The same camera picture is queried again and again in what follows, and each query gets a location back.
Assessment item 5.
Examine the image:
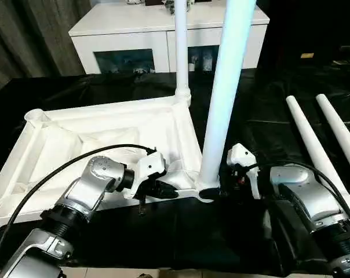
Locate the white plastic table top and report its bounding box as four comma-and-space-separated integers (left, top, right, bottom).
0, 96, 223, 233

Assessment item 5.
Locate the white plastic table leg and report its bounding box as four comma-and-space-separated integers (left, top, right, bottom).
198, 0, 257, 189
173, 0, 192, 107
315, 93, 350, 186
285, 95, 350, 210

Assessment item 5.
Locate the black mat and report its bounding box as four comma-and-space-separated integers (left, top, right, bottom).
0, 68, 350, 276

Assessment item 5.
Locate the white cabinet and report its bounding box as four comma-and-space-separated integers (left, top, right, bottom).
69, 2, 271, 75

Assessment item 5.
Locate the glass bowl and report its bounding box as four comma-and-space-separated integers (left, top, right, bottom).
162, 0, 193, 14

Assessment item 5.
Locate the grey curtain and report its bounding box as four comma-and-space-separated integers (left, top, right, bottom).
0, 0, 92, 98

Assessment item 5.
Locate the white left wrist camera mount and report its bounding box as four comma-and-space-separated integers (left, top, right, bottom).
123, 151, 167, 200

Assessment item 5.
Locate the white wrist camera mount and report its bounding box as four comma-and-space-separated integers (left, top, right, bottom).
123, 151, 167, 200
225, 142, 261, 200

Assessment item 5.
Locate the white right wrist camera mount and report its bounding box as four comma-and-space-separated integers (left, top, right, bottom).
225, 142, 261, 200

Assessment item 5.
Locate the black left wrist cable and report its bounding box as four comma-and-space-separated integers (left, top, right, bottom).
0, 144, 158, 278

